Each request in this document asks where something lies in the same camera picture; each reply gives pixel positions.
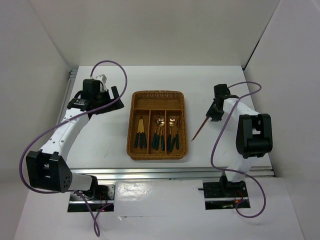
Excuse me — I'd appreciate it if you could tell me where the gold spoon pile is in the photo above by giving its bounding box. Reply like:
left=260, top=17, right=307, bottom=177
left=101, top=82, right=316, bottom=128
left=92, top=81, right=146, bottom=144
left=167, top=116, right=176, bottom=151

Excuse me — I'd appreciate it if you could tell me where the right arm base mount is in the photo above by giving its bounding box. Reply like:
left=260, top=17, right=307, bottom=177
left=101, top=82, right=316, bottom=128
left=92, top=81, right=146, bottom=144
left=197, top=182, right=251, bottom=210

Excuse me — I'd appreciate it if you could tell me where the gold fork pile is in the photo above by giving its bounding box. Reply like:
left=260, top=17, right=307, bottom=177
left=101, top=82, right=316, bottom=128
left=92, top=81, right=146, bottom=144
left=169, top=130, right=176, bottom=152

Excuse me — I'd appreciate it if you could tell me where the gold knife green handle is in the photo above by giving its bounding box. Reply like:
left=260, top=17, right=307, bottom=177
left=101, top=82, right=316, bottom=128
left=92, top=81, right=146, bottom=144
left=138, top=118, right=143, bottom=149
left=134, top=127, right=140, bottom=148

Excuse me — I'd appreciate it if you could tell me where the brown wicker cutlery tray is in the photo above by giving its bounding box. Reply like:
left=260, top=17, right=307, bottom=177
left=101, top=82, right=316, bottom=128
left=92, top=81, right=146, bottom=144
left=126, top=90, right=188, bottom=161

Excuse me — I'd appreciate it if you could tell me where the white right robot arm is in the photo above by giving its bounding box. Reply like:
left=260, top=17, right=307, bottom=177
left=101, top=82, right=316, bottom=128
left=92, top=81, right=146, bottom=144
left=126, top=84, right=273, bottom=196

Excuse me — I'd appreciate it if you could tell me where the gold spoon green handle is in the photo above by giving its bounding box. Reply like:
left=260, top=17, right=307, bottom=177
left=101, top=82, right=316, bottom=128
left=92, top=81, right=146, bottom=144
left=152, top=116, right=160, bottom=150
left=160, top=126, right=166, bottom=151
left=155, top=117, right=165, bottom=150

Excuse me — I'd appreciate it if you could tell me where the gold knife pile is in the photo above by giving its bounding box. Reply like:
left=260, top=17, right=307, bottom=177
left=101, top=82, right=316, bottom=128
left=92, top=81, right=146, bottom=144
left=142, top=119, right=147, bottom=148

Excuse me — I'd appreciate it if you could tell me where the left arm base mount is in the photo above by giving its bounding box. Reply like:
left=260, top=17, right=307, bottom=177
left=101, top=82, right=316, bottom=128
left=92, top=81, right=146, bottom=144
left=67, top=184, right=116, bottom=213

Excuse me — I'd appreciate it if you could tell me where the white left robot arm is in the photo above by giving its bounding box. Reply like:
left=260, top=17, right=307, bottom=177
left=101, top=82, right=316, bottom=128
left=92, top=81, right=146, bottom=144
left=25, top=75, right=124, bottom=200

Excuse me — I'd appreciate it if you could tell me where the gold fork green handle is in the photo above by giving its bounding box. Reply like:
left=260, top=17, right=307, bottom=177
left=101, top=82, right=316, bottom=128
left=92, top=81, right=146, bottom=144
left=175, top=119, right=180, bottom=150

